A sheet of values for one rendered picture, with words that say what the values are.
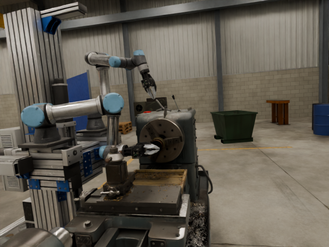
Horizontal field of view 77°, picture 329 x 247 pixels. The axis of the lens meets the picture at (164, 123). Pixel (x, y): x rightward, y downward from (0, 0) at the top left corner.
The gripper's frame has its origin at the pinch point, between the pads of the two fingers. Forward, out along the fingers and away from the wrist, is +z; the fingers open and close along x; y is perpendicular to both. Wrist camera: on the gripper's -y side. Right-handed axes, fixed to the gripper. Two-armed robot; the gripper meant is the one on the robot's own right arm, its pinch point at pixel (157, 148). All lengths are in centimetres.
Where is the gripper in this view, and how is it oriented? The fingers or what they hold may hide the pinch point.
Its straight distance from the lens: 123.5
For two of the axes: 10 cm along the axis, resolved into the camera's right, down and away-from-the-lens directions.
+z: 9.8, -0.6, -2.0
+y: -2.0, 1.4, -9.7
